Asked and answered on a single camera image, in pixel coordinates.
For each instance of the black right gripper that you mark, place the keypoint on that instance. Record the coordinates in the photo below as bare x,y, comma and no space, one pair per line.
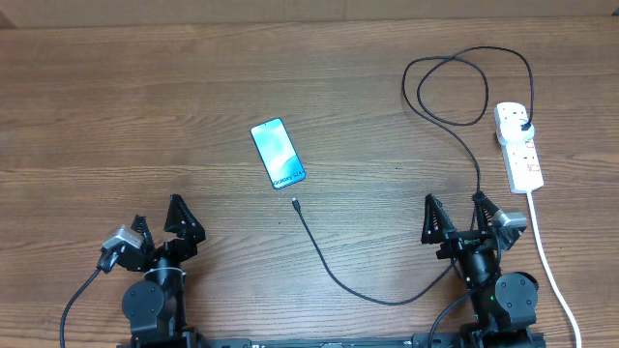
457,240

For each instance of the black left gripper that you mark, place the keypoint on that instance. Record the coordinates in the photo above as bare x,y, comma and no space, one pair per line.
183,249

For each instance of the Samsung Galaxy smartphone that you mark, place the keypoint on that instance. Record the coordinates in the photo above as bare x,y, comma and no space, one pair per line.
279,157

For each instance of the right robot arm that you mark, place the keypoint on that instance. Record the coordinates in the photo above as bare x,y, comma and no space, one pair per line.
504,304

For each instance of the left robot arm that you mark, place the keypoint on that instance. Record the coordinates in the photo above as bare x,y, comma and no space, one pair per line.
156,305

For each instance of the white charger plug adapter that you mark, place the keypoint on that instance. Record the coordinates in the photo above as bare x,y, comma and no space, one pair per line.
512,132

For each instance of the white power strip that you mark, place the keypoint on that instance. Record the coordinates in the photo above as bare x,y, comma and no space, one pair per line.
521,159

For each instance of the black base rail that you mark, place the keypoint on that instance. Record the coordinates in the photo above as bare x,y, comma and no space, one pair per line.
329,343

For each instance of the cardboard wall panel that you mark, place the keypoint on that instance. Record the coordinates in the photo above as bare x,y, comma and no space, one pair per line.
20,14

